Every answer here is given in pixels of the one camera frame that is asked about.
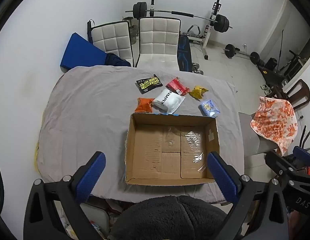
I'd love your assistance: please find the dark folded umbrella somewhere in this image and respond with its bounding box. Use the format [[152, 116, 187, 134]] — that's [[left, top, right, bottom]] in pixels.
[[87, 19, 95, 43]]

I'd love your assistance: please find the white plastic bag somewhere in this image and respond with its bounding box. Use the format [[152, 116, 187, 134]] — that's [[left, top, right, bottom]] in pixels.
[[152, 89, 186, 114]]

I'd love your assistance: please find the black wipes packet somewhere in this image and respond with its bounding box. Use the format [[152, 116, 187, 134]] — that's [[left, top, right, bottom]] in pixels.
[[136, 74, 163, 95]]

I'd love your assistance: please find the red snack packet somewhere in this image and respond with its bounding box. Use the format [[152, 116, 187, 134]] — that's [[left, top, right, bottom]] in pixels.
[[166, 77, 190, 96]]

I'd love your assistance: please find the orange snack packet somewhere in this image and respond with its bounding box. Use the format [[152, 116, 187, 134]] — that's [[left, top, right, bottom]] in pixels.
[[134, 97, 155, 113]]

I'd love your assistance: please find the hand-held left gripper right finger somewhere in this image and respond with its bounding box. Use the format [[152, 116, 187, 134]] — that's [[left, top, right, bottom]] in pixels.
[[207, 151, 289, 240]]

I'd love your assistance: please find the grey upholstered chair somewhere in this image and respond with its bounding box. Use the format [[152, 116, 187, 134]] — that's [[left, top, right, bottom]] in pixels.
[[238, 112, 278, 155]]

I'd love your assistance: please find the black padded bench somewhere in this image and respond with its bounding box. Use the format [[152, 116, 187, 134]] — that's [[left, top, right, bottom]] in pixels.
[[256, 65, 288, 87]]

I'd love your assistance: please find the blue tissue packet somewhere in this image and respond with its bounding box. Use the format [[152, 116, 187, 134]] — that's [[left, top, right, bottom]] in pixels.
[[198, 99, 220, 118]]

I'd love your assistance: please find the person's dark fleece clothing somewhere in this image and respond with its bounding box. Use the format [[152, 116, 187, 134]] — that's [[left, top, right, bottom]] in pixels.
[[107, 195, 243, 240]]

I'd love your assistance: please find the yellow snack packet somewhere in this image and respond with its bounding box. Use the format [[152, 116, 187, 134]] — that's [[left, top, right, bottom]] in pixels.
[[189, 85, 208, 99]]

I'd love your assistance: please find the orange patterned towel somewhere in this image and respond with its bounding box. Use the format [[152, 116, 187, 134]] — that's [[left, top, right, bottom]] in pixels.
[[250, 96, 298, 156]]

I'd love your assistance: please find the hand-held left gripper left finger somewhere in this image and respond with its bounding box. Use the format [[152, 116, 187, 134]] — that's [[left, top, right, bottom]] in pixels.
[[24, 151, 107, 240]]

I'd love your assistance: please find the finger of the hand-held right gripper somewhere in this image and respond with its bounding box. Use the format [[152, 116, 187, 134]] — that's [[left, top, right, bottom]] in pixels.
[[265, 150, 310, 180], [292, 145, 310, 163]]

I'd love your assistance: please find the long barbell with black plates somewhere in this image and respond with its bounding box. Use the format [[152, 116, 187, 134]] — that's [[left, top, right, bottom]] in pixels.
[[125, 2, 233, 33]]

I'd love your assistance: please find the dark blue garment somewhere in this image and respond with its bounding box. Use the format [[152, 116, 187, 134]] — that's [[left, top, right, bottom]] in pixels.
[[105, 53, 132, 67]]

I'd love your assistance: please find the black exercise machine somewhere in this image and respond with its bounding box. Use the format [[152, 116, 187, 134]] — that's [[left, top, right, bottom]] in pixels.
[[277, 50, 308, 80]]

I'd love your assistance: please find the cardboard box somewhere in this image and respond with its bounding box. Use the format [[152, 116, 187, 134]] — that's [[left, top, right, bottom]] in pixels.
[[124, 112, 220, 187]]

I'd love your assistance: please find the black cable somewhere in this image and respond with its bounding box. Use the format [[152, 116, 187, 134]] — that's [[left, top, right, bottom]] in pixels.
[[0, 155, 5, 210]]

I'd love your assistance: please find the black weight bench pad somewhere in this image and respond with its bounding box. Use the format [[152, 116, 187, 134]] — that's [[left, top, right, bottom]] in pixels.
[[177, 35, 193, 72]]

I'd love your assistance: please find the brown wooden chair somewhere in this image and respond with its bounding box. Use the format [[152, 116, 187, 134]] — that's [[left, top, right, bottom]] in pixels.
[[270, 79, 310, 110]]

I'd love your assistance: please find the grey tablecloth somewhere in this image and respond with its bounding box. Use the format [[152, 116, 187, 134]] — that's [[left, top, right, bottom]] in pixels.
[[36, 66, 245, 204]]

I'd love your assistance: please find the short barbell with black plates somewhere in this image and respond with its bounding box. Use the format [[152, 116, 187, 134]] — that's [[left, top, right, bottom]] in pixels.
[[223, 44, 260, 64]]

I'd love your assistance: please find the white padded chair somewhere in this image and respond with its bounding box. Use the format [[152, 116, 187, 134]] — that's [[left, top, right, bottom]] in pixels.
[[91, 21, 134, 67], [135, 17, 181, 68]]

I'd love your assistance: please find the blue foam mat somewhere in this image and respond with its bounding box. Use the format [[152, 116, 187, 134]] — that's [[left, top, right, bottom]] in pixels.
[[60, 32, 108, 70]]

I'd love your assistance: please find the yellow sheet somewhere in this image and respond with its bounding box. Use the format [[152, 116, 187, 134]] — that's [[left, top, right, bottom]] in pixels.
[[33, 140, 40, 173]]

